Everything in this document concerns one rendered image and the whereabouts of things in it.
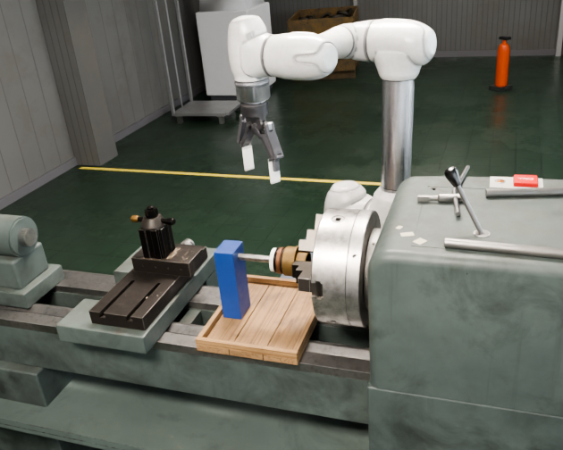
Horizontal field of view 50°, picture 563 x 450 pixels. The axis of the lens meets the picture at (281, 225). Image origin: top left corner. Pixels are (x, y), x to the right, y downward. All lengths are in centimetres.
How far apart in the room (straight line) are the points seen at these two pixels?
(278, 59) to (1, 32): 436
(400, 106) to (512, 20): 754
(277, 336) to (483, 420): 58
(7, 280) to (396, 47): 146
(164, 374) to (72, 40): 435
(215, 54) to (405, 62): 595
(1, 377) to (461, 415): 150
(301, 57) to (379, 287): 56
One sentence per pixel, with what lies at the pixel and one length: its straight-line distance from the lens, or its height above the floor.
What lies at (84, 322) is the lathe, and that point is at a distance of 190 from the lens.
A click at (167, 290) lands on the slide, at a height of 97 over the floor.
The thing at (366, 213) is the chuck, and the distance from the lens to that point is 159.
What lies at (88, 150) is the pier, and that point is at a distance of 616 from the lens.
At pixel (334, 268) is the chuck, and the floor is 116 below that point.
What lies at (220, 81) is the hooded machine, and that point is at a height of 25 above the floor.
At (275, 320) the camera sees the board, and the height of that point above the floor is 89.
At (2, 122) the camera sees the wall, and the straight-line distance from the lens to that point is 561.
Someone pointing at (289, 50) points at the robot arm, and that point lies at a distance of 147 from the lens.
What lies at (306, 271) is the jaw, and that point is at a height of 111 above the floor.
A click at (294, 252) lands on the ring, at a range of 166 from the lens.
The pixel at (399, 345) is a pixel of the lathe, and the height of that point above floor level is 101.
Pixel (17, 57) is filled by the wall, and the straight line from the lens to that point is 578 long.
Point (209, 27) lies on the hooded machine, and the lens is 774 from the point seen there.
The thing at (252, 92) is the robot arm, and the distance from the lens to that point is 158.
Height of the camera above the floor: 192
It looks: 26 degrees down
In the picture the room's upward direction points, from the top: 5 degrees counter-clockwise
